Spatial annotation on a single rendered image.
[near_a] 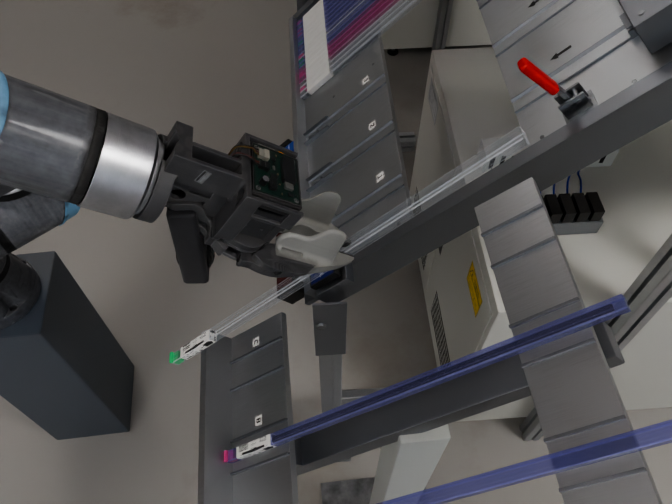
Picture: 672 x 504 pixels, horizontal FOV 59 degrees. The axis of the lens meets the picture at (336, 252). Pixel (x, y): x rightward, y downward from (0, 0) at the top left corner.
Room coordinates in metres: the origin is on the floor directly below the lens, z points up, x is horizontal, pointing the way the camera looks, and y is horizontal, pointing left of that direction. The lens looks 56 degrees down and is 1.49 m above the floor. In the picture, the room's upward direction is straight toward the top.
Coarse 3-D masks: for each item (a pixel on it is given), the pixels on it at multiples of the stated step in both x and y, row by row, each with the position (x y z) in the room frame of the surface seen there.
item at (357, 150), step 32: (352, 64) 0.88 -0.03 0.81; (384, 64) 0.82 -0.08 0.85; (320, 96) 0.86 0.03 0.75; (352, 96) 0.80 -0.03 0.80; (384, 96) 0.75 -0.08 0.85; (320, 128) 0.78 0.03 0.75; (352, 128) 0.73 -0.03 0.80; (384, 128) 0.68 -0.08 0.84; (320, 160) 0.71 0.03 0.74; (352, 160) 0.66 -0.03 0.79; (384, 160) 0.62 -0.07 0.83; (320, 192) 0.64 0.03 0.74; (352, 192) 0.60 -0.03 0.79; (384, 192) 0.56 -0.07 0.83; (352, 224) 0.54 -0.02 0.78
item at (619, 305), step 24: (576, 312) 0.25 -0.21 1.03; (600, 312) 0.25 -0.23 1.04; (624, 312) 0.24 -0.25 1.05; (528, 336) 0.24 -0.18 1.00; (552, 336) 0.24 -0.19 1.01; (456, 360) 0.24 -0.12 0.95; (480, 360) 0.24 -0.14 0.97; (408, 384) 0.23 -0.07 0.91; (432, 384) 0.23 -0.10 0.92; (336, 408) 0.23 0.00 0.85; (360, 408) 0.22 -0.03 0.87; (288, 432) 0.22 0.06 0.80; (312, 432) 0.22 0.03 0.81
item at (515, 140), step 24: (504, 144) 0.35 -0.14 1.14; (528, 144) 0.34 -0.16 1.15; (456, 168) 0.35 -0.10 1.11; (480, 168) 0.34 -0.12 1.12; (432, 192) 0.34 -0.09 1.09; (384, 216) 0.34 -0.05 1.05; (408, 216) 0.34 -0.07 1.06; (360, 240) 0.33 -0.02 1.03; (288, 288) 0.32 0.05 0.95; (240, 312) 0.33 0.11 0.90; (216, 336) 0.31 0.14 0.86
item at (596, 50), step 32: (480, 0) 0.80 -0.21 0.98; (512, 0) 0.75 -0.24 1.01; (544, 0) 0.71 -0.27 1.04; (576, 0) 0.68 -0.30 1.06; (608, 0) 0.64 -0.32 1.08; (512, 32) 0.69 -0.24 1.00; (544, 32) 0.66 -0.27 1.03; (576, 32) 0.63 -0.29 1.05; (608, 32) 0.60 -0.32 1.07; (512, 64) 0.64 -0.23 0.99; (544, 64) 0.61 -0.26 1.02; (576, 64) 0.58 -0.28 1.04; (608, 64) 0.55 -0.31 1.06; (640, 64) 0.53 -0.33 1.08; (512, 96) 0.59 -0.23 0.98; (544, 96) 0.56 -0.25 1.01; (608, 96) 0.51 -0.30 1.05; (544, 128) 0.52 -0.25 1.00
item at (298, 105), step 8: (296, 32) 1.08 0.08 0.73; (296, 40) 1.06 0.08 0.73; (296, 48) 1.03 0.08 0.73; (296, 56) 1.00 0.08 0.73; (296, 64) 0.98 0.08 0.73; (296, 72) 0.95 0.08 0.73; (296, 80) 0.93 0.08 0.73; (296, 88) 0.90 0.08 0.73; (296, 96) 0.88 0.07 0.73; (296, 104) 0.86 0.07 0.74; (304, 104) 0.87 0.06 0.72; (296, 112) 0.83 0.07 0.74; (304, 112) 0.85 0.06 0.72; (296, 120) 0.81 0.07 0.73; (304, 120) 0.83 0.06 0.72; (296, 128) 0.79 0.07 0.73; (304, 128) 0.80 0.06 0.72; (296, 136) 0.77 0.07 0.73; (304, 136) 0.78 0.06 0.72; (296, 144) 0.75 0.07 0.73; (296, 152) 0.73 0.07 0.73; (304, 152) 0.74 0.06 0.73; (304, 160) 0.72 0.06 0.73; (304, 168) 0.70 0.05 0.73; (304, 176) 0.68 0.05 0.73; (304, 184) 0.66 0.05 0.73; (304, 192) 0.65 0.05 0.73
